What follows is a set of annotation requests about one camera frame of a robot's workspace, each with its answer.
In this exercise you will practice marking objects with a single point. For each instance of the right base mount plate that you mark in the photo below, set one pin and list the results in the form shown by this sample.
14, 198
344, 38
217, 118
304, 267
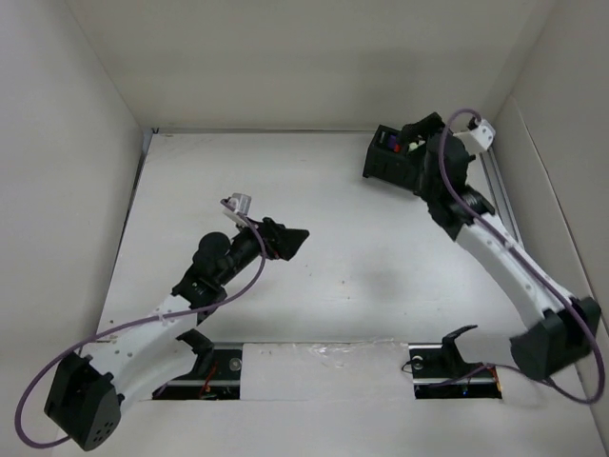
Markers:
439, 372

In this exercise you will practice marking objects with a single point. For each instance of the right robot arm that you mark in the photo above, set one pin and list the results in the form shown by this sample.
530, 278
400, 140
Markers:
560, 327

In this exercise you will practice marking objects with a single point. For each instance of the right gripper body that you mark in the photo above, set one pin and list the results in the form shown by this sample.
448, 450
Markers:
429, 188

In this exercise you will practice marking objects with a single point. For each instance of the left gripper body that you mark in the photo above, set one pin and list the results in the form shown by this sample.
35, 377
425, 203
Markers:
245, 248

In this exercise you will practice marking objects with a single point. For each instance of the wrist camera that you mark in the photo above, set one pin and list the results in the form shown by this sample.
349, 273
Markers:
478, 137
236, 207

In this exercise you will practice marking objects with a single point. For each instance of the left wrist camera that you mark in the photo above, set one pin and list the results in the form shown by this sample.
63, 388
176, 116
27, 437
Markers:
236, 207

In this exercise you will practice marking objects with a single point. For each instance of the base mount plate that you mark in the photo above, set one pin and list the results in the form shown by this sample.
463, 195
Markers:
216, 380
439, 372

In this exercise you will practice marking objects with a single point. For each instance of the metal rail on right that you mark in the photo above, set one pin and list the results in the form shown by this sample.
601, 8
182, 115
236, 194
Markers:
499, 193

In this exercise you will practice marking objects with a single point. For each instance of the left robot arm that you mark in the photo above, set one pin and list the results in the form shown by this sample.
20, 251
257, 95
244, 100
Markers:
90, 392

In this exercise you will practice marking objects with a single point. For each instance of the green pastel highlighter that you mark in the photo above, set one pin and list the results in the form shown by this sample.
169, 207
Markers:
414, 145

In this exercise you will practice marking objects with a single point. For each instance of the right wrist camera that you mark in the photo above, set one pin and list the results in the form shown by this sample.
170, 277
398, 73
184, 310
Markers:
478, 137

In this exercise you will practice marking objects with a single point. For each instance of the black slotted organizer box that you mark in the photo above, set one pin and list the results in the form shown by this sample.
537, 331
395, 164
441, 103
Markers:
400, 169

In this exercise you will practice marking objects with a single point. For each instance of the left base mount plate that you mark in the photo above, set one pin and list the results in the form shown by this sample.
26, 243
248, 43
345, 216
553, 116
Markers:
216, 380

